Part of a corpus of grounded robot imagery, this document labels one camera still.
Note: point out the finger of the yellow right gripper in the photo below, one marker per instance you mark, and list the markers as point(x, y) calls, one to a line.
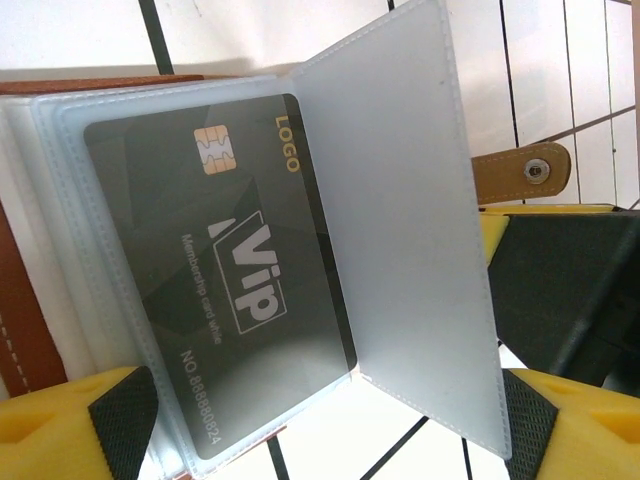
point(560, 275)

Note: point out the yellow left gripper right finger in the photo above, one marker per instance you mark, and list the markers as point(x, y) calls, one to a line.
point(590, 435)

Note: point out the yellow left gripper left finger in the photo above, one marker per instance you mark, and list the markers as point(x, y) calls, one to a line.
point(60, 435)

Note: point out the brown leather card holder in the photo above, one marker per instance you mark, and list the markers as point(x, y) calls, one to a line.
point(415, 200)

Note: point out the black VIP card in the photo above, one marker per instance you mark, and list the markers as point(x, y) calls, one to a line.
point(225, 280)

